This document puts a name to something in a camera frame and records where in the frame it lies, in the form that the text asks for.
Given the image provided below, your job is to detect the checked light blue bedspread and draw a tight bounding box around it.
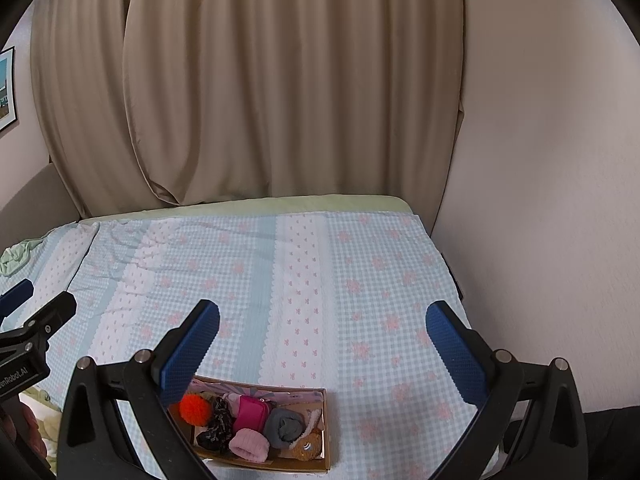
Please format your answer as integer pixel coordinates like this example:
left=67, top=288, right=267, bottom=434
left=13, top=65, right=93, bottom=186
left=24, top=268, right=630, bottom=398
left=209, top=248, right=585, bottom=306
left=0, top=210, right=501, bottom=480

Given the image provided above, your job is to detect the magenta pouch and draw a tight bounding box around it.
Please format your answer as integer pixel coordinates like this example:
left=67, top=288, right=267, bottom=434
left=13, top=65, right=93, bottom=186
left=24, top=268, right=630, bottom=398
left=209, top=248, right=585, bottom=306
left=232, top=395, right=273, bottom=433

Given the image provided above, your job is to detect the beige headboard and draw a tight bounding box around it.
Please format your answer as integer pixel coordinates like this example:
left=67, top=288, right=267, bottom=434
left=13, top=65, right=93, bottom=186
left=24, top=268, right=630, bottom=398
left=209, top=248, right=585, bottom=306
left=0, top=162, right=81, bottom=241

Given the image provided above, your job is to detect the black dotted scrunchie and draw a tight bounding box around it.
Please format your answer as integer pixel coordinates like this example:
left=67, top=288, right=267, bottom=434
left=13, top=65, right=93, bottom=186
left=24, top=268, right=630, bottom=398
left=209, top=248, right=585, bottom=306
left=196, top=417, right=233, bottom=453

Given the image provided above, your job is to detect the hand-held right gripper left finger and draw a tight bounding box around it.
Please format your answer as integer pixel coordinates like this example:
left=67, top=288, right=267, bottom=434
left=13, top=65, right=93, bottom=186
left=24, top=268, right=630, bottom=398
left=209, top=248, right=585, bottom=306
left=56, top=299, right=221, bottom=480

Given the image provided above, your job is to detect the black cloth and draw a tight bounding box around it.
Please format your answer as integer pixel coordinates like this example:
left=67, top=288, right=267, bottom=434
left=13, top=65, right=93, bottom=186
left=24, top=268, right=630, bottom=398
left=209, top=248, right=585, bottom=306
left=209, top=396, right=233, bottom=423

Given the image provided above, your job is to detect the pink fuzzy sock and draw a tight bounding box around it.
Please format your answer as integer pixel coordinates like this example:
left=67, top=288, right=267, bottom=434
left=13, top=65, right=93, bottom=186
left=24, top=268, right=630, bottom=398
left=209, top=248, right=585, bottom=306
left=228, top=427, right=271, bottom=462

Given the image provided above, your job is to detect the pale green mattress sheet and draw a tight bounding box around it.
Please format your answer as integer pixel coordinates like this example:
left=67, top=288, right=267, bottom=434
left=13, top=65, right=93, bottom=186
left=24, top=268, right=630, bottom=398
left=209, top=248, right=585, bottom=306
left=77, top=194, right=416, bottom=226

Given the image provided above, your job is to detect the light green cloth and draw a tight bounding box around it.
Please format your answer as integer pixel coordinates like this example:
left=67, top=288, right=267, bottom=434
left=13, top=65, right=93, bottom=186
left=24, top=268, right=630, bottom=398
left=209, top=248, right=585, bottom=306
left=0, top=237, right=46, bottom=278

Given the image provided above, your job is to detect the orange fluffy pompom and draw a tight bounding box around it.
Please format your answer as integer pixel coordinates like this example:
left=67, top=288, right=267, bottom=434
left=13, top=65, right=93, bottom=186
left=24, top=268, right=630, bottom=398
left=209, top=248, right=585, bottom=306
left=180, top=393, right=212, bottom=427

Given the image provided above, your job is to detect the rolled grey sock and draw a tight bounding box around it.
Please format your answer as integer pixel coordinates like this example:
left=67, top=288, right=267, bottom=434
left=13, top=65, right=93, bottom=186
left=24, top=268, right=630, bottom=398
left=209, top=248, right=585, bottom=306
left=263, top=408, right=308, bottom=450

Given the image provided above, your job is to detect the shallow cardboard box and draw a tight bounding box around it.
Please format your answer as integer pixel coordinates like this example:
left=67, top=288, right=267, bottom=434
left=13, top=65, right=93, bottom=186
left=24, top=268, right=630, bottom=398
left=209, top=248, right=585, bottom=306
left=167, top=375, right=332, bottom=473

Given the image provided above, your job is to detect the dark cloth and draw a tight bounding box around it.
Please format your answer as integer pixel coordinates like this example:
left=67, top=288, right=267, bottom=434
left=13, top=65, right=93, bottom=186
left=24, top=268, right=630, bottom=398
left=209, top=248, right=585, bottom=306
left=505, top=405, right=640, bottom=480

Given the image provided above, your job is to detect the wall poster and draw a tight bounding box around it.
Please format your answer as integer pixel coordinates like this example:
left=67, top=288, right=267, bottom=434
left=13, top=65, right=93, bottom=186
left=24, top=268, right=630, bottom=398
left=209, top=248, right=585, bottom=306
left=0, top=46, right=20, bottom=133

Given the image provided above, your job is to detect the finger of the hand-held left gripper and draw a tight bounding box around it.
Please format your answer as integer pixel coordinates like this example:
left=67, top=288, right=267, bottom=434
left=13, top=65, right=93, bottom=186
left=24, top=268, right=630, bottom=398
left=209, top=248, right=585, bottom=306
left=20, top=291, right=78, bottom=346
left=0, top=279, right=35, bottom=318

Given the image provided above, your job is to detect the brown plush toy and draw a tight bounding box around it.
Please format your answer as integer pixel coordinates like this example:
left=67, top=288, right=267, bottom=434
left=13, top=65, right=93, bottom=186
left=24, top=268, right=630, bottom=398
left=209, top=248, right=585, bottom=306
left=291, top=432, right=323, bottom=461

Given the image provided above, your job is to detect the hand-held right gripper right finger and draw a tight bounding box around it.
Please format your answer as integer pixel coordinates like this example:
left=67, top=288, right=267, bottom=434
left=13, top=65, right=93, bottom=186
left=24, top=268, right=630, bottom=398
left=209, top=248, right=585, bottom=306
left=426, top=300, right=590, bottom=480

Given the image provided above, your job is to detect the beige curtain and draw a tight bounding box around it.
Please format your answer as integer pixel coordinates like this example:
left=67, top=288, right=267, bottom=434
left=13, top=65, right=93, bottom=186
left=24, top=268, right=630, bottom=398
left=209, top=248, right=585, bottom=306
left=30, top=0, right=168, bottom=221
left=122, top=0, right=467, bottom=206

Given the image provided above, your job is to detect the person's left hand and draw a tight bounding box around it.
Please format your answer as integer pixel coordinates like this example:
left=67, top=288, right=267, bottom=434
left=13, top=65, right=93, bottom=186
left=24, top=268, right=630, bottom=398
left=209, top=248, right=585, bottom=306
left=14, top=404, right=50, bottom=461

